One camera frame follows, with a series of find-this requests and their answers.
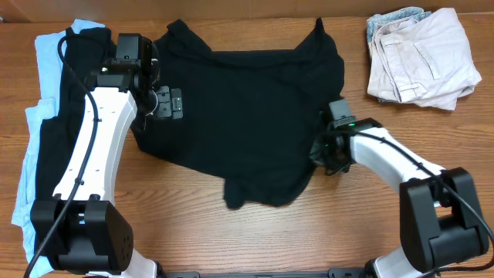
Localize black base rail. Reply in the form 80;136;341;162
157;268;375;278

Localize beige folded shorts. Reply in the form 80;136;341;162
367;8;482;110

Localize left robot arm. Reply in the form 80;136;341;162
30;33;183;277

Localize folded denim garment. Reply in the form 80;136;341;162
366;6;431;49

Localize light blue shirt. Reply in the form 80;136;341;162
12;19;105;261

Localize black t-shirt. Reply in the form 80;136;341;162
134;19;344;209

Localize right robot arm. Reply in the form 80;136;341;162
310;99;493;278

